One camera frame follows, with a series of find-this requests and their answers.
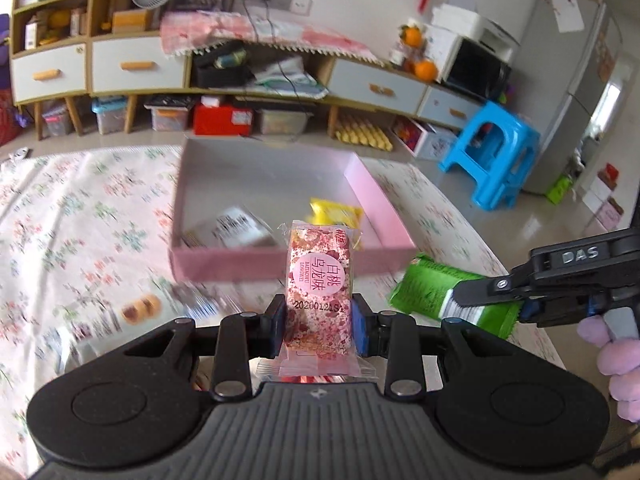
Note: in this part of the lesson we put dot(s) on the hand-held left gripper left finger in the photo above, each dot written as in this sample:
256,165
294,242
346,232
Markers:
277,327

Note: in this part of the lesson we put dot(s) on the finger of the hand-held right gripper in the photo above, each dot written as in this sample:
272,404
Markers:
495,290

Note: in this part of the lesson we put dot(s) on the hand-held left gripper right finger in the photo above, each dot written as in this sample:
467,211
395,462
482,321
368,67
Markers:
361,327

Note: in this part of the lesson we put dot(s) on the pink floral snack packet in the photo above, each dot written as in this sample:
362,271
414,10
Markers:
320,280

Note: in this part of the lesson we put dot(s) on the green snack packet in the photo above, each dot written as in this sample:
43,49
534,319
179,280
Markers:
425,290

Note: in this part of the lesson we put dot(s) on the pink cardboard box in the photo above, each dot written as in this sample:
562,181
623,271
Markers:
225,262

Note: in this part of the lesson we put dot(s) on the person's right hand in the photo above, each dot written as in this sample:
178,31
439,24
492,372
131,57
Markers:
625,375

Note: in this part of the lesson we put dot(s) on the cardboard carton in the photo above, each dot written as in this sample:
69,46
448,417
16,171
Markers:
607,210

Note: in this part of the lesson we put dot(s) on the green bag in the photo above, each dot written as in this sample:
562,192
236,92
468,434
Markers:
560,192

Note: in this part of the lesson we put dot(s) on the grey white snack packet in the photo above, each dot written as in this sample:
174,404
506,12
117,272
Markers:
230,227

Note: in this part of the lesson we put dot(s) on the yellow snack packet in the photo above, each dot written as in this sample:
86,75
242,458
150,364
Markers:
332,212

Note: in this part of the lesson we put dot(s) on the white barcode snack packet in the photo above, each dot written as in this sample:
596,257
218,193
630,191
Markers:
140,307

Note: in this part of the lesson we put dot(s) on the silver refrigerator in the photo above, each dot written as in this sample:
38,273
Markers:
550,110

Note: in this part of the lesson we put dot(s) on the blue plastic stool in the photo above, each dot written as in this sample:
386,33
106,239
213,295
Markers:
495,125

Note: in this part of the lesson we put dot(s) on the white decorated box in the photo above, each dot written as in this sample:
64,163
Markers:
440,145

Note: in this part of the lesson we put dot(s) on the yellow egg tray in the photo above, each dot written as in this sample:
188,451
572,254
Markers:
362,135

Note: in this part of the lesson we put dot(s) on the clear storage bin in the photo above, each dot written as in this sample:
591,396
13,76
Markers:
167,120
57,122
282,122

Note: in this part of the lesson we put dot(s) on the black microwave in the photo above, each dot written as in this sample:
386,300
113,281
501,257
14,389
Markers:
475,67

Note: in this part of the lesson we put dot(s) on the red box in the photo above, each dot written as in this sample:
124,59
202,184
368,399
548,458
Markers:
220,120

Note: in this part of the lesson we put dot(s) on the floral bedsheet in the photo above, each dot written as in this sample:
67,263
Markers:
75,220

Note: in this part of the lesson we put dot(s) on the orange fruit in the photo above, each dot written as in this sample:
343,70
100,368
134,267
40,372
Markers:
413,36
426,71

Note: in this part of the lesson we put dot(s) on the wooden low tv cabinet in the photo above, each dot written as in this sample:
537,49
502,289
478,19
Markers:
350,80

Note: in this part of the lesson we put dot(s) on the pile of papers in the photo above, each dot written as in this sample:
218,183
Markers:
285,77

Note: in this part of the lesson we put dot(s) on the black device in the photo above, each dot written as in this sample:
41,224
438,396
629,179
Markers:
220,75

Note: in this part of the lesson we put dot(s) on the blue lid storage bin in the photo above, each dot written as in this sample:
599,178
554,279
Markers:
110,117

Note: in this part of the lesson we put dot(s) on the wooden shelf cabinet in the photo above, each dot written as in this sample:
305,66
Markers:
135,77

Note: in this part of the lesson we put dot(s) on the pink floral cloth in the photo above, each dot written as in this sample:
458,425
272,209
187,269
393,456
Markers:
210,27

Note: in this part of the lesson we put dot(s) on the small white gadget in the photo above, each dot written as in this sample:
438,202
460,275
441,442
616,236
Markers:
20,154

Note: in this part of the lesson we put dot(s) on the yellow cardboard box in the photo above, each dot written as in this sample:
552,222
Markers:
130,22

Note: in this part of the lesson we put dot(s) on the red patterned bag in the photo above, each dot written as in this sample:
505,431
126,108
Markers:
7,120

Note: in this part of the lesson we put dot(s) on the wall socket strip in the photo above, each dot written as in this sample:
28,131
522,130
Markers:
295,5

